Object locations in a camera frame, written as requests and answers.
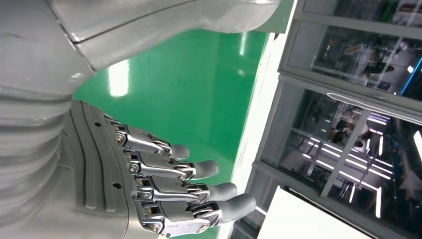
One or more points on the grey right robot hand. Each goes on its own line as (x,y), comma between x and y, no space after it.
(108,184)

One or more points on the grey framed glass partition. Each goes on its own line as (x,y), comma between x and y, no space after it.
(346,89)

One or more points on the green conveyor belt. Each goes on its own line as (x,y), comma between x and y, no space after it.
(181,99)

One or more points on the aluminium conveyor frame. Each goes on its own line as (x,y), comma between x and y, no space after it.
(260,115)

